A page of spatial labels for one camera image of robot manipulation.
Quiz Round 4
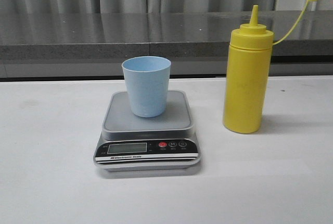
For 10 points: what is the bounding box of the light blue plastic cup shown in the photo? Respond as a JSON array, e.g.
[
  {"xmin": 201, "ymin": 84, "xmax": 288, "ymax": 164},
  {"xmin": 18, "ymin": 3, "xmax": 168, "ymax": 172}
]
[{"xmin": 122, "ymin": 56, "xmax": 171, "ymax": 118}]

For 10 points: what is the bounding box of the yellow squeeze bottle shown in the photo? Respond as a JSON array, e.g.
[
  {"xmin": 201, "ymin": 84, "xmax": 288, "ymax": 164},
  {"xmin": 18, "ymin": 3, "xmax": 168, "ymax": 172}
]
[{"xmin": 222, "ymin": 0, "xmax": 319, "ymax": 134}]

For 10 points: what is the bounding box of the digital kitchen scale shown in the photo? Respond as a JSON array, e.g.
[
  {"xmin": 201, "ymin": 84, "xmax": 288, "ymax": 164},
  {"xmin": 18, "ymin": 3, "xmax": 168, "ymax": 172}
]
[{"xmin": 93, "ymin": 90, "xmax": 201, "ymax": 172}]

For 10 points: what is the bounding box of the grey stone counter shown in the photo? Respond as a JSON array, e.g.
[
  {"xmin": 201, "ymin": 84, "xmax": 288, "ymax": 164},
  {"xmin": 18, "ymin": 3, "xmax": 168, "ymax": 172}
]
[{"xmin": 1, "ymin": 11, "xmax": 332, "ymax": 81}]

